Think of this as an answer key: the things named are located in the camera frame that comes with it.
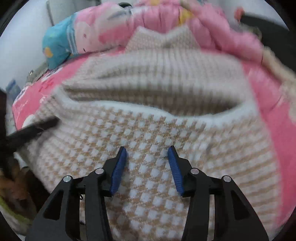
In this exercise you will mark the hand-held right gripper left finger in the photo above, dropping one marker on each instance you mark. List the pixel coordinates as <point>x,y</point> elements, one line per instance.
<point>118,173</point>

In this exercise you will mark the beige white houndstooth knit cardigan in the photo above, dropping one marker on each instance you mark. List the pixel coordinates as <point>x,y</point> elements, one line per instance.
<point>150,115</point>

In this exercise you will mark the pink floral blanket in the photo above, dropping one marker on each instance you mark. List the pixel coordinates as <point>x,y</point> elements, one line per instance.
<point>282,139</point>

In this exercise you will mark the pink cartoon print duvet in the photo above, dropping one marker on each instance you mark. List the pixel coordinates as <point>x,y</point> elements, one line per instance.
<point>150,16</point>

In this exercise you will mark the grey-green patterned cloth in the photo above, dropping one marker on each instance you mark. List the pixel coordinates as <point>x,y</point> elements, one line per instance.
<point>38,71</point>

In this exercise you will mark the green fluffy rug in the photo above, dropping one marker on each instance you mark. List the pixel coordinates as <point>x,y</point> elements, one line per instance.
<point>13,215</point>

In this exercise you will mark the beige garment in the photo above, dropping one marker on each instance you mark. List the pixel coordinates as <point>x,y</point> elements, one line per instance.
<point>277,67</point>

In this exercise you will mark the black padded headboard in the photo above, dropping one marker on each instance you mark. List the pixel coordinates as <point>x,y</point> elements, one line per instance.
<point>266,23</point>

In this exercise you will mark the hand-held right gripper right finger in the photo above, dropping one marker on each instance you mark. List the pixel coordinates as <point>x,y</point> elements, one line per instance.
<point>175,173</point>

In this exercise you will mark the grey board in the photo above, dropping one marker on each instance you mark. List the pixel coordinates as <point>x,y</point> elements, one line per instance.
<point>52,11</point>

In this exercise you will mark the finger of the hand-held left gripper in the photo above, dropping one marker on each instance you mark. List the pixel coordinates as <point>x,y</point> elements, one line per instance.
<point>34,129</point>

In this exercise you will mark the orange cloth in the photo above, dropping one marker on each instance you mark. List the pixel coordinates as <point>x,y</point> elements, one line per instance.
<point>239,12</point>

